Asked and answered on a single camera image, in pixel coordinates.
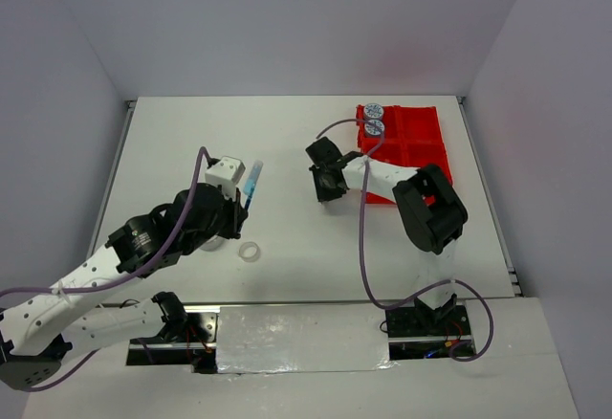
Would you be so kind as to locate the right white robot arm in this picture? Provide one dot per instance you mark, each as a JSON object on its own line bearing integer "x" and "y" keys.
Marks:
{"x": 431, "y": 211}

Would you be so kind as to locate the red compartment bin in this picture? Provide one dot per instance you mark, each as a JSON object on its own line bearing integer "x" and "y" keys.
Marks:
{"x": 413, "y": 137}

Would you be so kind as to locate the blue highlighter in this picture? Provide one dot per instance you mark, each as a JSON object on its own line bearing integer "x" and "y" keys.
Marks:
{"x": 252, "y": 179}

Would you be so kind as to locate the small clear tape roll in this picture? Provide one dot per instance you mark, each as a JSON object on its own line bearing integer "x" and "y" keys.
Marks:
{"x": 249, "y": 251}

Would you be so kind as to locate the blue patterned tape roll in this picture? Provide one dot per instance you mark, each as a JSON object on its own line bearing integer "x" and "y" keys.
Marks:
{"x": 373, "y": 112}
{"x": 374, "y": 128}

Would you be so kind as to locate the silver foil panel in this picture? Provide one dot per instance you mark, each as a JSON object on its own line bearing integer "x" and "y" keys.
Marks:
{"x": 278, "y": 339}

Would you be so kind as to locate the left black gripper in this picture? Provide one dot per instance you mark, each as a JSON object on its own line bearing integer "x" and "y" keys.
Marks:
{"x": 237, "y": 215}

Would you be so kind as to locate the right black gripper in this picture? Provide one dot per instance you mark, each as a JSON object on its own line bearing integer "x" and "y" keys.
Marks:
{"x": 324, "y": 195}

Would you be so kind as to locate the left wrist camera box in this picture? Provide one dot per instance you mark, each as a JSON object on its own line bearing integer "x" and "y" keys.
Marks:
{"x": 226, "y": 175}

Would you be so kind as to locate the large grey tape roll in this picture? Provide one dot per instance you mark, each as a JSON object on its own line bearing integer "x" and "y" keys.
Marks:
{"x": 212, "y": 244}

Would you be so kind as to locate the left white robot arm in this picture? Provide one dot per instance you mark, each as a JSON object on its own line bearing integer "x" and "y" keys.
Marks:
{"x": 49, "y": 329}

